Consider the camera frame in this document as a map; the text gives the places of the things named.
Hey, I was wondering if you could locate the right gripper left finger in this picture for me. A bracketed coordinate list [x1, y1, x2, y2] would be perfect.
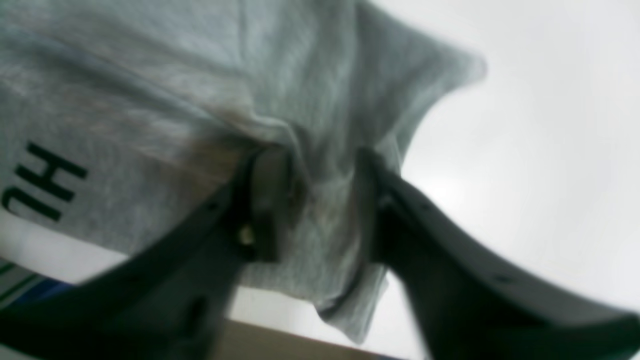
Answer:
[1, 147, 293, 360]

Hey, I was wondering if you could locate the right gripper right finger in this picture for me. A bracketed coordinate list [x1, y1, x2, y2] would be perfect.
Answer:
[353, 147, 640, 360]

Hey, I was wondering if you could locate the grey T-shirt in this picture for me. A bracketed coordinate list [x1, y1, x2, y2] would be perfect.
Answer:
[1, 0, 486, 344]

